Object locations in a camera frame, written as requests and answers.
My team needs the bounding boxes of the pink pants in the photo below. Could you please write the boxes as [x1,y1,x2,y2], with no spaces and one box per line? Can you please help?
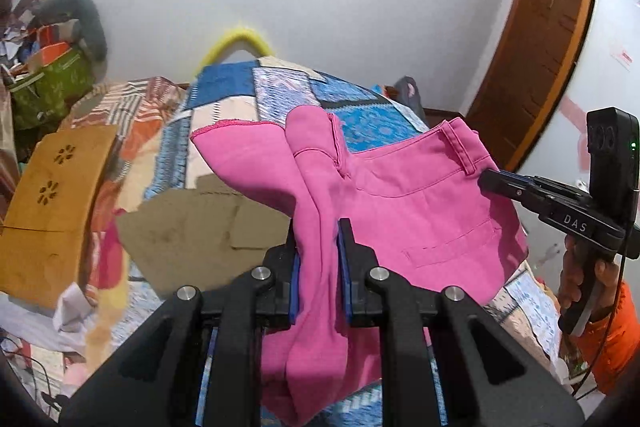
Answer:
[191,106,527,426]

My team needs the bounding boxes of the orange sleeve forearm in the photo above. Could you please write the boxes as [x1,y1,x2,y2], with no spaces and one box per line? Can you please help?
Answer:
[574,282,640,395]

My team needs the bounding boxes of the person right hand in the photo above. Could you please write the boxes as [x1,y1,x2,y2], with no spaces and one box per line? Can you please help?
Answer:
[556,233,624,323]

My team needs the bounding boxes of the grey backpack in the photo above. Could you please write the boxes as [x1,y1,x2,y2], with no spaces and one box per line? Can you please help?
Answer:
[394,76,425,120]

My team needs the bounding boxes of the white sliding wardrobe door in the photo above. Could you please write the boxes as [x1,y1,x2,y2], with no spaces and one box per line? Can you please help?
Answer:
[518,0,639,191]

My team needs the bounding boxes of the olive green pants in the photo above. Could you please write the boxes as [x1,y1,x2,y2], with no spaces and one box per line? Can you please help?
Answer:
[116,173,290,298]

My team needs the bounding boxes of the wooden lap desk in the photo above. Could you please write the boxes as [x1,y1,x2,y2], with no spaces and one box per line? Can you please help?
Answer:
[1,124,117,310]

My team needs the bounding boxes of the wooden door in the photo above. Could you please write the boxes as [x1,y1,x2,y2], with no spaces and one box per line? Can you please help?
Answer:
[466,0,594,170]

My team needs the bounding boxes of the blue patchwork bedspread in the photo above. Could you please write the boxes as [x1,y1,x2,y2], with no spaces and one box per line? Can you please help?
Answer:
[84,55,566,427]

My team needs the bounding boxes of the orange striped blanket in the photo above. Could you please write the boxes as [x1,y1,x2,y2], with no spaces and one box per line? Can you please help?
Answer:
[60,76,189,338]

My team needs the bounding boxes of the yellow foam bed headboard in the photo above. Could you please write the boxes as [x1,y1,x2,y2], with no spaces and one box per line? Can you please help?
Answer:
[194,26,273,76]

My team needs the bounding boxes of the green storage bag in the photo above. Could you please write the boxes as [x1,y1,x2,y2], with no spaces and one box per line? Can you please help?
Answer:
[8,48,94,130]

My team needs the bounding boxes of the grey neck pillow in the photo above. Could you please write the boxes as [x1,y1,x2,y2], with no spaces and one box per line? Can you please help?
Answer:
[35,0,108,63]

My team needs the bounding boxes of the black camera box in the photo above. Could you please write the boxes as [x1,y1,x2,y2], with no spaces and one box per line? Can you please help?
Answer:
[587,107,639,228]

